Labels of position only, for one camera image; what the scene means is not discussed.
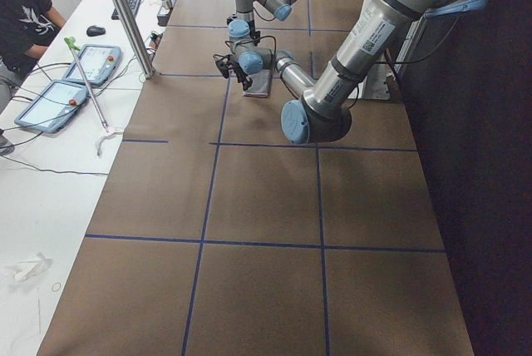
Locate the small metal cup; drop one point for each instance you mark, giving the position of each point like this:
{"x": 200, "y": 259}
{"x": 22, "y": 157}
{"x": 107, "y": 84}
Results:
{"x": 166, "y": 4}

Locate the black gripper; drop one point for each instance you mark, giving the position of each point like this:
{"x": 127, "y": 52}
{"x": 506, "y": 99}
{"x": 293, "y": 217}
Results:
{"x": 240, "y": 74}
{"x": 253, "y": 27}

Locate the seated person in black shirt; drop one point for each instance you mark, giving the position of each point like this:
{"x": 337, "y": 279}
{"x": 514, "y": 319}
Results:
{"x": 28, "y": 27}

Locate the aluminium frame post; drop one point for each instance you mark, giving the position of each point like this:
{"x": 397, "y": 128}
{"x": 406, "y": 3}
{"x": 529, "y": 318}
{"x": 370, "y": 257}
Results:
{"x": 133, "y": 34}

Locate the pink towel with white edge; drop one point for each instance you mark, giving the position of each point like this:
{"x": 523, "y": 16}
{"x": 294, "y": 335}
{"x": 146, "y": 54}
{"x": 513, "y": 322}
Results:
{"x": 261, "y": 85}

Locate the black computer mouse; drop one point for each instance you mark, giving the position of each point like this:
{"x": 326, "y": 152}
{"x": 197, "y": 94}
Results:
{"x": 95, "y": 31}

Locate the metal grabber stick green tip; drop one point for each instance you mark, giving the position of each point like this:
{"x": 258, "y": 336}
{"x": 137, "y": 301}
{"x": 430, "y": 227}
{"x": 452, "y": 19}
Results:
{"x": 76, "y": 74}

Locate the teach pendant tablet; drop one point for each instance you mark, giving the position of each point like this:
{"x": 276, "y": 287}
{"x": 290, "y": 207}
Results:
{"x": 99, "y": 62}
{"x": 53, "y": 108}

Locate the near teach pendant tablet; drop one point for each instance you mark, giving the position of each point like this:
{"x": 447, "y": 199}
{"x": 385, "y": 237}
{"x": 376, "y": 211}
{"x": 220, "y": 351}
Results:
{"x": 53, "y": 108}

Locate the far teach pendant tablet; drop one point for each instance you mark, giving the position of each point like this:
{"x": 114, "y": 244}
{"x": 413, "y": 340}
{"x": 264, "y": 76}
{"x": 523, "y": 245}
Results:
{"x": 99, "y": 62}

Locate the crumpled white tissue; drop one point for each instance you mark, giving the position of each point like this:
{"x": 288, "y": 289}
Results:
{"x": 24, "y": 270}

